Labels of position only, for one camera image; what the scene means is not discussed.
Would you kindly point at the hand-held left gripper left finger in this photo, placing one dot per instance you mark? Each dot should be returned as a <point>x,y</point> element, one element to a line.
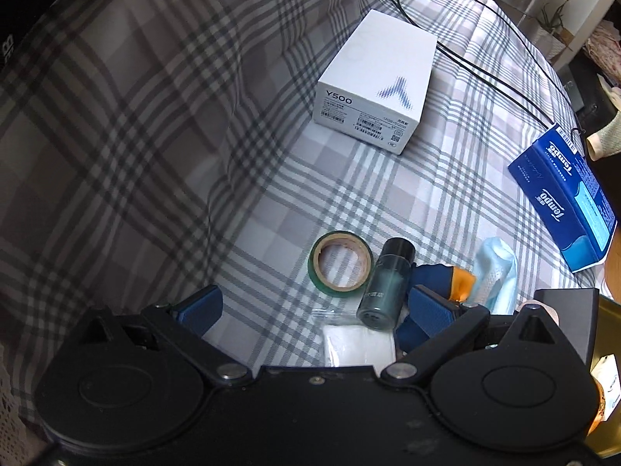
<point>201,303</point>

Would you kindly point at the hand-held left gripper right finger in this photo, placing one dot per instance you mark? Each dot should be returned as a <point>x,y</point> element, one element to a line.
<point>429,310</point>

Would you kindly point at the white gauze pad packet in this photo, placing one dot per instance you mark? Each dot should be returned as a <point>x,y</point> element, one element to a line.
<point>359,344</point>

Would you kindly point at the gold tin tray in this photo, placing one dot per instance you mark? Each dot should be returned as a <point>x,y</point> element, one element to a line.
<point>609,330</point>

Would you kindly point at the blue and orange pouch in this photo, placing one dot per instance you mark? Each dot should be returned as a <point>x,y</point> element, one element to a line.
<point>436,274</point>

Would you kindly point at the dark green bottle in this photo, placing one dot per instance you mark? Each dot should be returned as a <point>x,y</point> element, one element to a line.
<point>383,286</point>

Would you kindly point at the green tape roll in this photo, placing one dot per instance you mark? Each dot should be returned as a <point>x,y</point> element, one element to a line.
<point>318,281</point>

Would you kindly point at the grey plaid bed sheet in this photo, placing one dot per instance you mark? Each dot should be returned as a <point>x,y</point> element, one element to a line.
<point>145,155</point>

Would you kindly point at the blue tissue pack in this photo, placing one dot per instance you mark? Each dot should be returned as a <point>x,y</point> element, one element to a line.
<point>558,189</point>

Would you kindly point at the white packet with teal mark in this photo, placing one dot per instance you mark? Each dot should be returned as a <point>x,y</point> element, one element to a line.
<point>606,383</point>

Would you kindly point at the white phone box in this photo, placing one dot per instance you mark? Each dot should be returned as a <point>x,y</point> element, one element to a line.
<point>373,58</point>

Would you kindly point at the black leather sofa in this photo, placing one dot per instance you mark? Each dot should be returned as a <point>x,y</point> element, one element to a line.
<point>587,102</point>

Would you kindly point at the potted plant in white pot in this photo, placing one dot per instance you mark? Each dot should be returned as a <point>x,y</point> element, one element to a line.
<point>550,22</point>

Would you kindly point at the pink floral cloth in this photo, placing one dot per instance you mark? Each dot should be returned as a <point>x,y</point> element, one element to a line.
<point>604,43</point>

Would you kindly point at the dark pillow with white print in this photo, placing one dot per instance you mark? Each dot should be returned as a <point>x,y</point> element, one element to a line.
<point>29,5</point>

